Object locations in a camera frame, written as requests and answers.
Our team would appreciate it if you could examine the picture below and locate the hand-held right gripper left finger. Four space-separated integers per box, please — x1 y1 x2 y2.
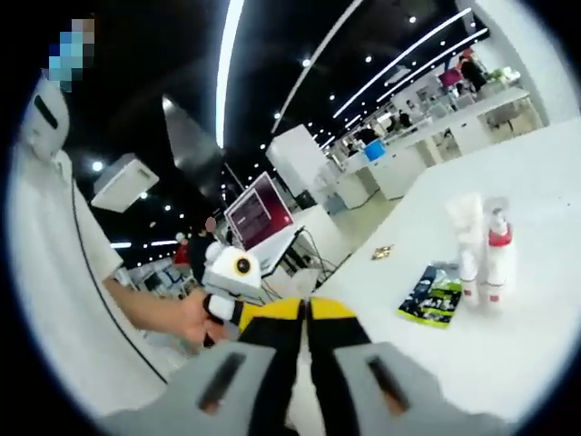
96 297 306 436

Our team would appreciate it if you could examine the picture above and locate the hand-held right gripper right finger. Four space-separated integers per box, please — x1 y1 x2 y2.
306 295 506 436

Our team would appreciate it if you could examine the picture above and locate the green black face mask packet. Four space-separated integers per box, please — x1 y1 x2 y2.
397 262 463 330

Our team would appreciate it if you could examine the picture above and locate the small skincare bottle red square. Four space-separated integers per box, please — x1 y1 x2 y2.
458 253 482 308
480 276 507 312

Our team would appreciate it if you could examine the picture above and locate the white skincare bottle red collar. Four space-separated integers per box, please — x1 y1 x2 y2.
483 195 518 292

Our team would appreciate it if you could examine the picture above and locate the white skincare tube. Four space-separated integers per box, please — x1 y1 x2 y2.
444 192 485 273

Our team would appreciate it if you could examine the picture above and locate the person's left hand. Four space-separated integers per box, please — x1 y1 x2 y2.
173 289 229 350

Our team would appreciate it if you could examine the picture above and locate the white standing desk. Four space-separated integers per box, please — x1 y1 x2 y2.
247 224 337 301

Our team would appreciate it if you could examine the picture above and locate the red screen monitor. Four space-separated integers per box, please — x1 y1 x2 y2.
223 171 295 252

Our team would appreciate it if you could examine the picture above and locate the ceiling air conditioner unit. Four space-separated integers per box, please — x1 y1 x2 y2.
89 152 161 213

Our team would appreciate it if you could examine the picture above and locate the person in white shirt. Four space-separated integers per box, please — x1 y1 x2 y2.
7 144 170 412

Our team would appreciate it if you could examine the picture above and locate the blue bin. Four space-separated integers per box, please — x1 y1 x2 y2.
364 139 388 164

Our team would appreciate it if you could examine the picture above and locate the white worn device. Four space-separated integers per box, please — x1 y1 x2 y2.
22 77 72 161

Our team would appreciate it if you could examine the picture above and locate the white office desk row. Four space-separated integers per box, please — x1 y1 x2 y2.
326 85 546 214

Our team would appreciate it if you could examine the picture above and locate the thin black worn cable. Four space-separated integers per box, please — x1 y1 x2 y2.
70 179 169 385

